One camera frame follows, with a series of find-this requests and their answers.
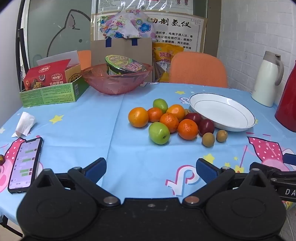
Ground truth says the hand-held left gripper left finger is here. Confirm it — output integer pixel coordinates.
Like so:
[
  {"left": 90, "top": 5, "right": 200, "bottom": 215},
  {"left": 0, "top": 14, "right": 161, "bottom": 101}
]
[{"left": 35, "top": 158, "right": 121, "bottom": 208}]

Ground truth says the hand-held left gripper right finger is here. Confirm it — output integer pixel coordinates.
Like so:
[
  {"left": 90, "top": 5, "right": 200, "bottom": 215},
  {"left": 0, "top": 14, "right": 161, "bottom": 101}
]
[{"left": 183, "top": 158, "right": 270, "bottom": 208}]

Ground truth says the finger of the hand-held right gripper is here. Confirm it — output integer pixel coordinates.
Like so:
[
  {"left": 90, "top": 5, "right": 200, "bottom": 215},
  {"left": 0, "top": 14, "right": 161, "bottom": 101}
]
[
  {"left": 250, "top": 162, "right": 296, "bottom": 184},
  {"left": 283, "top": 153, "right": 296, "bottom": 165}
]

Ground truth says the dark red plum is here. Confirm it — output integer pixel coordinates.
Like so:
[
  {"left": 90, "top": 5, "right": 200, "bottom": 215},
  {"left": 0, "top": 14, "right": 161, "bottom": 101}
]
[
  {"left": 185, "top": 112, "right": 202, "bottom": 126},
  {"left": 198, "top": 119, "right": 215, "bottom": 137}
]

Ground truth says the orange tangerine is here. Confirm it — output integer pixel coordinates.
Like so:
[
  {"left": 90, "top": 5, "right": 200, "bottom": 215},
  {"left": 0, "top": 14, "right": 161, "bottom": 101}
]
[
  {"left": 178, "top": 119, "right": 199, "bottom": 141},
  {"left": 159, "top": 113, "right": 179, "bottom": 133},
  {"left": 166, "top": 104, "right": 186, "bottom": 121},
  {"left": 147, "top": 107, "right": 163, "bottom": 123}
]

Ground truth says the green jujube fruit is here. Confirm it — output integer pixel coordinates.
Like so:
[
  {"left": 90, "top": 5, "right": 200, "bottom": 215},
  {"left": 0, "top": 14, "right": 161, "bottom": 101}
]
[
  {"left": 153, "top": 98, "right": 168, "bottom": 114},
  {"left": 148, "top": 122, "right": 170, "bottom": 145}
]

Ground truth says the white plate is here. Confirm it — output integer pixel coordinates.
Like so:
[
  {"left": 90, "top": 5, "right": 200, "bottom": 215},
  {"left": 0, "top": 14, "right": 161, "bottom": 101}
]
[{"left": 189, "top": 93, "right": 256, "bottom": 132}]

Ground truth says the large orange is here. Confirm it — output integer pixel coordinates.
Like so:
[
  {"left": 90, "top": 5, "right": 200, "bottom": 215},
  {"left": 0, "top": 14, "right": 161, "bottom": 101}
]
[{"left": 128, "top": 107, "right": 149, "bottom": 128}]

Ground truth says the printed blue tablecloth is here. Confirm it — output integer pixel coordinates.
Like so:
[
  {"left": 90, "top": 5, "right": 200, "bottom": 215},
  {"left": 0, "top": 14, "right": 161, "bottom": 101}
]
[{"left": 0, "top": 81, "right": 296, "bottom": 232}]

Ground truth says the red kettle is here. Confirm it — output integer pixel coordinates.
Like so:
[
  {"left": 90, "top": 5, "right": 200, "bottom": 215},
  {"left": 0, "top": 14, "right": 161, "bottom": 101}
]
[{"left": 274, "top": 60, "right": 296, "bottom": 132}]

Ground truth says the black smartphone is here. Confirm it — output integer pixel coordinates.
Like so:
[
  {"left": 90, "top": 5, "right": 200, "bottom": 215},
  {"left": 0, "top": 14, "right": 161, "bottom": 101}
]
[{"left": 7, "top": 137, "right": 44, "bottom": 194}]

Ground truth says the white thermos jug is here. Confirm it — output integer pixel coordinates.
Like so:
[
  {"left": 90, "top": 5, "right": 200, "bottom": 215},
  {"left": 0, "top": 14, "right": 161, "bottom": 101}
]
[{"left": 251, "top": 50, "right": 285, "bottom": 107}]

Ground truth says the white tissue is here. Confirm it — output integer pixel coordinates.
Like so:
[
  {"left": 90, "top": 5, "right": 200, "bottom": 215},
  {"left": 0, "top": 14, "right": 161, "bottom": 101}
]
[{"left": 11, "top": 111, "right": 36, "bottom": 138}]

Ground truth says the pink plastic bowl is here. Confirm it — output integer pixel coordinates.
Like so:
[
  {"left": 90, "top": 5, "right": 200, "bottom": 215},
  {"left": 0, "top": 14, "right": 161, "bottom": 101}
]
[{"left": 80, "top": 62, "right": 153, "bottom": 95}]

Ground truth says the green cardboard box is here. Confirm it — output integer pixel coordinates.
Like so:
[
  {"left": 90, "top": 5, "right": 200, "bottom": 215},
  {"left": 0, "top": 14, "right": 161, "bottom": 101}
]
[{"left": 19, "top": 76, "right": 90, "bottom": 108}]

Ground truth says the red snack box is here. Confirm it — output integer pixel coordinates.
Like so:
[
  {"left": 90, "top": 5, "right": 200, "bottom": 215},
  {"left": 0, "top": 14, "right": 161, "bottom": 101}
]
[{"left": 23, "top": 59, "right": 82, "bottom": 91}]

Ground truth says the instant noodle cup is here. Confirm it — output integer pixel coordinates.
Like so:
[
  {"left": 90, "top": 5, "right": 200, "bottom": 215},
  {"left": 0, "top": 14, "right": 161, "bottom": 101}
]
[{"left": 105, "top": 55, "right": 148, "bottom": 76}]

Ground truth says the yellow snack bag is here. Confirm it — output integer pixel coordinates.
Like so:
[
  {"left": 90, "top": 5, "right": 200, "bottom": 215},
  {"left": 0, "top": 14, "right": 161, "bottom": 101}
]
[{"left": 152, "top": 42, "right": 185, "bottom": 82}]

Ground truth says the brown cardboard box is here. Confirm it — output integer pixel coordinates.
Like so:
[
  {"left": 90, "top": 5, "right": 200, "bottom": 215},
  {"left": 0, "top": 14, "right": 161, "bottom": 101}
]
[{"left": 91, "top": 37, "right": 153, "bottom": 82}]

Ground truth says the floral cloth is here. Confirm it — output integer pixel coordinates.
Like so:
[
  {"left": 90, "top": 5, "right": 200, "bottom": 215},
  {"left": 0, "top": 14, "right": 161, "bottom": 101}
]
[{"left": 98, "top": 9, "right": 156, "bottom": 40}]

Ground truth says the frosted glass door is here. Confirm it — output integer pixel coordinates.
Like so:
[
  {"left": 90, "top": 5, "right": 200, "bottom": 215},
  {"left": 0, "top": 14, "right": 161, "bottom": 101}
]
[{"left": 17, "top": 0, "right": 97, "bottom": 70}]

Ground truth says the wall poster with black lettering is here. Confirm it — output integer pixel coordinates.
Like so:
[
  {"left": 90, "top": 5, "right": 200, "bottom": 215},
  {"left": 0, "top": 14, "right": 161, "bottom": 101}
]
[{"left": 91, "top": 13, "right": 207, "bottom": 54}]

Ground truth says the laminated wall poster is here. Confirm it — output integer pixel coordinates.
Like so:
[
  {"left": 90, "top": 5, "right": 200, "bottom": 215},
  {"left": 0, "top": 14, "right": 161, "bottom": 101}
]
[{"left": 97, "top": 0, "right": 193, "bottom": 15}]

